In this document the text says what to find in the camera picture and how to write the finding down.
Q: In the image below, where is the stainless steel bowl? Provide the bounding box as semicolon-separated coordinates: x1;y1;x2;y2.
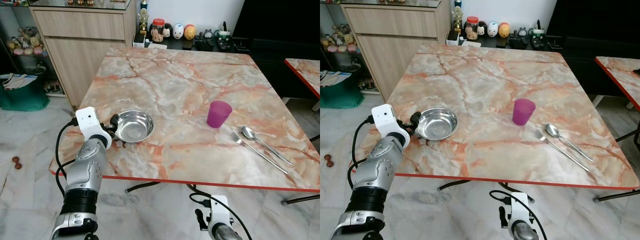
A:
415;107;459;141
114;110;155;144

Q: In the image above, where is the light wooden cabinet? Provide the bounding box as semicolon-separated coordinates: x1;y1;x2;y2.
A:
341;0;453;102
29;0;139;109

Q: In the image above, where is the green storage bin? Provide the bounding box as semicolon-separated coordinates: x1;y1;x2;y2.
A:
0;74;51;112
320;71;365;110

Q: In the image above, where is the marble pattern red-edged table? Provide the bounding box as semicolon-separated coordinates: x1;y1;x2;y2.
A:
284;58;321;99
594;56;640;112
48;46;321;193
352;44;640;190

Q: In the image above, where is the silver metal fork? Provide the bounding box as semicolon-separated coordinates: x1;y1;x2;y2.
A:
231;131;290;175
534;129;591;172

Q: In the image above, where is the white papers bundle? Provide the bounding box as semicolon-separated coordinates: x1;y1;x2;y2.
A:
320;70;352;87
2;73;39;91

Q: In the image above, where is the silver metal spoon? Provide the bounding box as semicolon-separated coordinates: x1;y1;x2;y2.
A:
241;125;294;166
545;123;596;163

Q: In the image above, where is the straight black table leg bar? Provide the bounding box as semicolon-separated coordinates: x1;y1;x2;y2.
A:
592;188;640;203
281;194;321;206

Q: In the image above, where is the red-lidded snack jar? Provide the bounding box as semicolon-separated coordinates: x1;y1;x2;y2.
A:
151;18;166;43
464;16;480;41

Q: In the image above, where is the purple plastic cup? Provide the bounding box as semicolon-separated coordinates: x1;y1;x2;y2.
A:
512;98;537;126
207;100;233;129

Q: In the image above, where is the golden trophy figurine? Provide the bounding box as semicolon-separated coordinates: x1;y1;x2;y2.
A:
138;0;150;36
452;0;464;34

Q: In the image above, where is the display shelf with plush toys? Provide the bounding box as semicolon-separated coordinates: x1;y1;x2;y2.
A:
0;0;66;97
320;0;381;95

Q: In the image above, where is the black television cabinet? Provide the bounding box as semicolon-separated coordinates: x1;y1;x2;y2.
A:
232;0;321;99
545;0;640;97

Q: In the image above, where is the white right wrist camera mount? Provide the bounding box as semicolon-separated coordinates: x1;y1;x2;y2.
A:
507;192;534;235
207;195;234;236

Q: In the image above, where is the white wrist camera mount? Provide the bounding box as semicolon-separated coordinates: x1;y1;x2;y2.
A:
507;192;534;235
207;195;234;236
371;103;411;147
75;106;114;146

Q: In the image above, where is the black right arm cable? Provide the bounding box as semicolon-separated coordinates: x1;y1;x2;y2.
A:
188;192;254;240
489;189;550;240

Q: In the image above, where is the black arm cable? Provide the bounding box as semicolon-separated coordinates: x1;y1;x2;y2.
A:
350;115;376;173
188;192;254;240
489;189;550;240
54;118;81;197

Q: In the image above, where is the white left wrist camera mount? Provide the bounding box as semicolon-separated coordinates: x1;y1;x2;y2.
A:
75;106;114;146
371;103;411;147

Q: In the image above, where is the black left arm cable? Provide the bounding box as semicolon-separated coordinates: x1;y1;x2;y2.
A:
350;115;376;173
54;118;81;197

